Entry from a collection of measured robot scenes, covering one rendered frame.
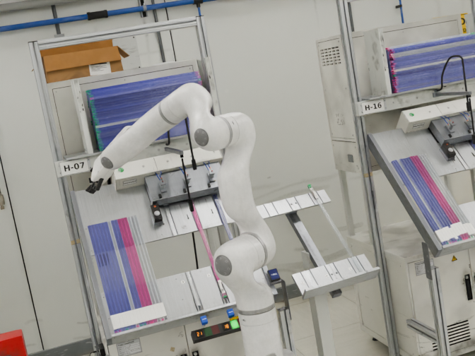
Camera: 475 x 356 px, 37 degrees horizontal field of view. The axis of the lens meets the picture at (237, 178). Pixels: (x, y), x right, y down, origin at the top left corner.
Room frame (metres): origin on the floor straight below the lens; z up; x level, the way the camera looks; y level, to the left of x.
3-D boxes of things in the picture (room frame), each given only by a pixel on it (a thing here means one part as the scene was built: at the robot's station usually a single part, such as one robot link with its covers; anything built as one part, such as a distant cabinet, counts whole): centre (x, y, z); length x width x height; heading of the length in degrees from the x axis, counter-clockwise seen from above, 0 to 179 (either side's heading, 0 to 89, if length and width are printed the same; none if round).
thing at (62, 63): (3.48, 0.52, 1.82); 0.68 x 0.30 x 0.20; 105
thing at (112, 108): (3.22, 0.34, 1.52); 0.51 x 0.13 x 0.27; 105
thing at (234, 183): (2.20, -0.01, 1.25); 0.16 x 0.12 x 0.50; 141
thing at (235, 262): (2.15, 0.03, 1.00); 0.19 x 0.12 x 0.24; 141
